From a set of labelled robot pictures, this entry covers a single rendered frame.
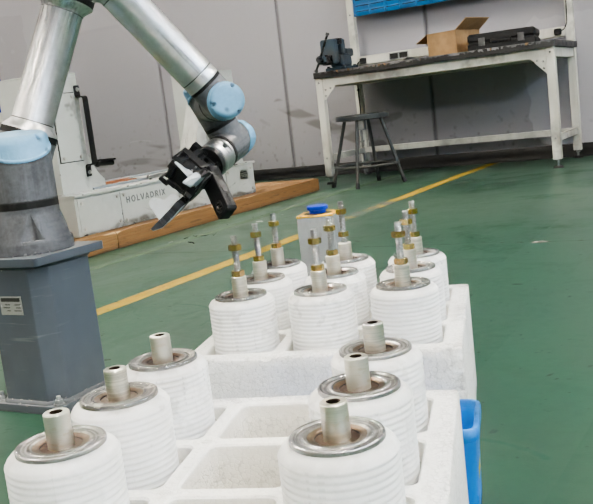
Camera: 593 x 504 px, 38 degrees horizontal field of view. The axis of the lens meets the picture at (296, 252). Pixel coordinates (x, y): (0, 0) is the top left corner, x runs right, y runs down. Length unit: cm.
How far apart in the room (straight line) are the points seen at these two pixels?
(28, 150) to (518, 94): 489
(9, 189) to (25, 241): 10
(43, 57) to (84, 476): 124
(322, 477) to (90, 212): 335
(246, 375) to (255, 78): 594
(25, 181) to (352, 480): 116
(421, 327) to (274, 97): 587
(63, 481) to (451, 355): 59
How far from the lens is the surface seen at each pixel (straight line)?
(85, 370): 174
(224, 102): 175
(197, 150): 184
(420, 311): 117
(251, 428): 102
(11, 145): 169
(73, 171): 398
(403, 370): 87
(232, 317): 122
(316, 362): 117
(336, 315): 119
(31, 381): 173
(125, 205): 412
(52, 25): 186
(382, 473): 66
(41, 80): 185
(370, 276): 143
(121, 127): 790
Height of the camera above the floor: 50
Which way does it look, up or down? 9 degrees down
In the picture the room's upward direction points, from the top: 7 degrees counter-clockwise
